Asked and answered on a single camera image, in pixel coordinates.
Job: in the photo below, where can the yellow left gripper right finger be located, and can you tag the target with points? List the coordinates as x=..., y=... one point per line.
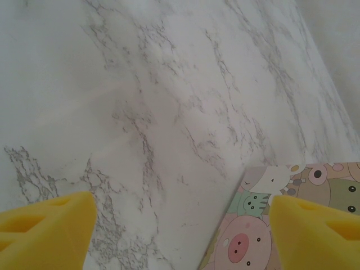
x=312, y=242

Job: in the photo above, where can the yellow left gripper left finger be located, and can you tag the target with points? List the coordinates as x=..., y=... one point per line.
x=42, y=236

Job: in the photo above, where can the cartoon animal print paper bag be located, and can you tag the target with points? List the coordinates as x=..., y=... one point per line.
x=247, y=225

